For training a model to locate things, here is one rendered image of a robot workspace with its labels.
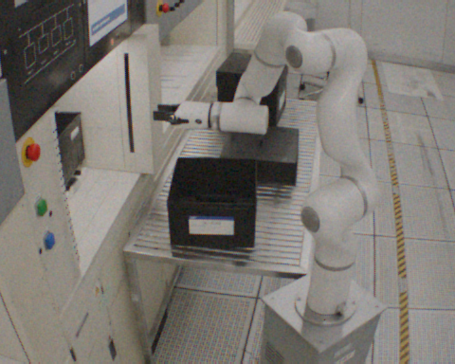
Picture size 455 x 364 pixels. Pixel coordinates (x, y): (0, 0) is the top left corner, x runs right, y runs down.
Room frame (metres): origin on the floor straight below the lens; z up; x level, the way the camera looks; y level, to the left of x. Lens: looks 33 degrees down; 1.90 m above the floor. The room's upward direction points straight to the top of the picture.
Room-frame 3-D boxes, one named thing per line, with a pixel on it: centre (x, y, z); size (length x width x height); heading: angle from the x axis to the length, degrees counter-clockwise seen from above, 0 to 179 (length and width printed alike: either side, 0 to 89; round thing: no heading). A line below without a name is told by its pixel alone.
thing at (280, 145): (1.92, -0.13, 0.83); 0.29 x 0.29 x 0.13; 81
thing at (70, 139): (1.58, 0.63, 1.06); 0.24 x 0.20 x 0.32; 170
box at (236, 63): (2.40, -0.12, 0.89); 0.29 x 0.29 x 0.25; 75
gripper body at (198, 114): (1.48, 0.09, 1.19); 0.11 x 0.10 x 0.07; 79
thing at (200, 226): (1.53, 0.04, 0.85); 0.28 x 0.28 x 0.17; 88
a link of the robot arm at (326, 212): (1.10, -0.26, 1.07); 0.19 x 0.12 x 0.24; 126
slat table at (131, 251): (1.96, -0.07, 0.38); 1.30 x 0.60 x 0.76; 169
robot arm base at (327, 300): (1.12, -0.29, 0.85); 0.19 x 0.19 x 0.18
